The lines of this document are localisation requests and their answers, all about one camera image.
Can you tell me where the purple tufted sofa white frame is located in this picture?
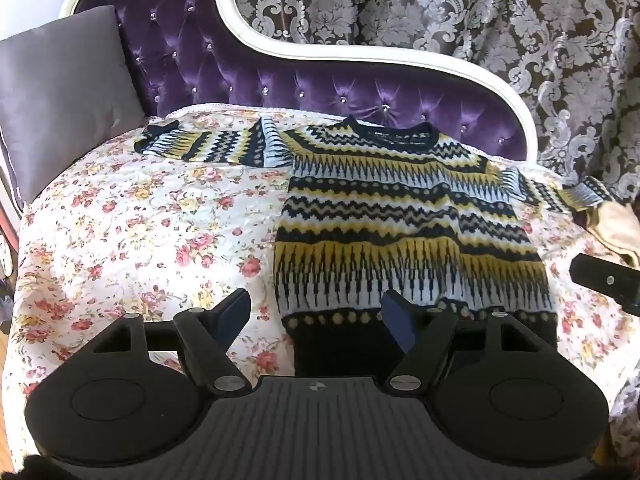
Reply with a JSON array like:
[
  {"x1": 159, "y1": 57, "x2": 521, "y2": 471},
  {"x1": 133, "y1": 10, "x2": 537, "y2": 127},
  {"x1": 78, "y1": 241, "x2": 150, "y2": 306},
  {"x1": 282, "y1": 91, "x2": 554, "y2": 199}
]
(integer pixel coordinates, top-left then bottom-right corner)
[{"x1": 59, "y1": 0, "x2": 536, "y2": 162}]

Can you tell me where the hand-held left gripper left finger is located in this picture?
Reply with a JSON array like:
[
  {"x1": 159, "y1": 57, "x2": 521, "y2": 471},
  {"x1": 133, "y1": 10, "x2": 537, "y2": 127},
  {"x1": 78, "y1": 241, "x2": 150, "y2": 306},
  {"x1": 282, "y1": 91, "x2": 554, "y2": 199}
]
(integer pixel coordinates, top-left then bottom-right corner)
[{"x1": 93, "y1": 288, "x2": 253, "y2": 397}]

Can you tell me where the patterned yellow black knit sweater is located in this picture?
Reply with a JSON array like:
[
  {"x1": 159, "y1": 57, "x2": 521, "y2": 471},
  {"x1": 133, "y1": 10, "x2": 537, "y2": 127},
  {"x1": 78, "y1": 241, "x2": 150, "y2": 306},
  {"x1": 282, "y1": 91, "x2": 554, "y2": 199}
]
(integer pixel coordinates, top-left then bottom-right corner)
[{"x1": 134, "y1": 116, "x2": 626, "y2": 376}]

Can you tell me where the beige cloth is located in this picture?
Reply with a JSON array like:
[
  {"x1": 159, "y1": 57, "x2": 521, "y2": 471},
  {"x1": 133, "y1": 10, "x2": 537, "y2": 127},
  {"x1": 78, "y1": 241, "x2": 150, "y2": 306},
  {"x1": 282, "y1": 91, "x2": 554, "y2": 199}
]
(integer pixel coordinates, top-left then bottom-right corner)
[{"x1": 572, "y1": 200, "x2": 640, "y2": 267}]

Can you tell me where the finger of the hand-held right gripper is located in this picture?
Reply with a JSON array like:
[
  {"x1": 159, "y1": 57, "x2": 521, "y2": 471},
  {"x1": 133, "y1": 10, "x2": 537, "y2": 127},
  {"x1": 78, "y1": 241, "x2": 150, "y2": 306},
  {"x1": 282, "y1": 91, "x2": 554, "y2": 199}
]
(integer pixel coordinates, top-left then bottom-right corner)
[{"x1": 571, "y1": 253, "x2": 640, "y2": 317}]

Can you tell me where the floral quilted blanket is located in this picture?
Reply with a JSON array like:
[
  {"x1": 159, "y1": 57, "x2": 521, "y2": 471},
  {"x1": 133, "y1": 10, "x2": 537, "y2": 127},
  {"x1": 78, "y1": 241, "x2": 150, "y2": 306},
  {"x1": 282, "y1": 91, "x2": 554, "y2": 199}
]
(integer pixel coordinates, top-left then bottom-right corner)
[{"x1": 0, "y1": 102, "x2": 640, "y2": 471}]

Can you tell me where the grey cushion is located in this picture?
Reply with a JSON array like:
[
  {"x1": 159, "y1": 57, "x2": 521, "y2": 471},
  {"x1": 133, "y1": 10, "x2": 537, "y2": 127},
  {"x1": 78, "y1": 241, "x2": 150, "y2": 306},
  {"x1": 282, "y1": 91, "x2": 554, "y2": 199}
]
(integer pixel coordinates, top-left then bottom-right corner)
[{"x1": 0, "y1": 5, "x2": 147, "y2": 205}]

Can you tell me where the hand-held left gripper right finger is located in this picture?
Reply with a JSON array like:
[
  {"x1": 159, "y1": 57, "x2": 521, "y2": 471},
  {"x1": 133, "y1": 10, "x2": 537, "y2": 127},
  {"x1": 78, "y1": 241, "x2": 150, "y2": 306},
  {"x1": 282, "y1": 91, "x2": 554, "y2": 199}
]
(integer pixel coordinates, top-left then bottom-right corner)
[{"x1": 381, "y1": 290, "x2": 544, "y2": 396}]

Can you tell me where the brown silver damask curtain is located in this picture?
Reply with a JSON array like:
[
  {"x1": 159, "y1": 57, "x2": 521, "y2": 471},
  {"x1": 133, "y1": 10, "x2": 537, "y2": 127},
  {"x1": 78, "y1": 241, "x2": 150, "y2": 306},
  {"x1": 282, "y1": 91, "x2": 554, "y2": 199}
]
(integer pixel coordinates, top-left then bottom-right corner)
[{"x1": 220, "y1": 0, "x2": 640, "y2": 206}]

